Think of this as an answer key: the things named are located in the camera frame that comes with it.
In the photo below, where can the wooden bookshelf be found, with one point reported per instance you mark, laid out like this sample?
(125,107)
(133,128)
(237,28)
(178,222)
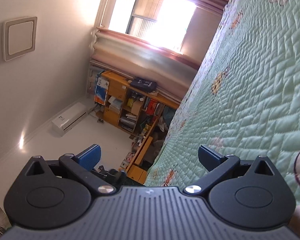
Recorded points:
(134,111)

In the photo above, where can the green quilted bee bedspread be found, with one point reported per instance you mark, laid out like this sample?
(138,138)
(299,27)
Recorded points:
(245,98)

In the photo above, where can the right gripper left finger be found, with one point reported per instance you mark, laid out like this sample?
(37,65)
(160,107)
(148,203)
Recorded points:
(81,167)

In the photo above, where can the pink window curtains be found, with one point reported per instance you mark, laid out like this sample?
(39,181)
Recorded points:
(160,40)

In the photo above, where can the black bag on shelf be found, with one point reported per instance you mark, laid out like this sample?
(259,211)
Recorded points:
(143,85)

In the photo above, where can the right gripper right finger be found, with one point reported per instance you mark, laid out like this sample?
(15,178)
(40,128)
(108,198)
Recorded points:
(219,167)

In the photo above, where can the square ceiling light panel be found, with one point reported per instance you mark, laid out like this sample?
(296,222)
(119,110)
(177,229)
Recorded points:
(18,37)

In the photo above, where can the white air conditioner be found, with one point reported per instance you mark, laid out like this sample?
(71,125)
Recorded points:
(69,118)

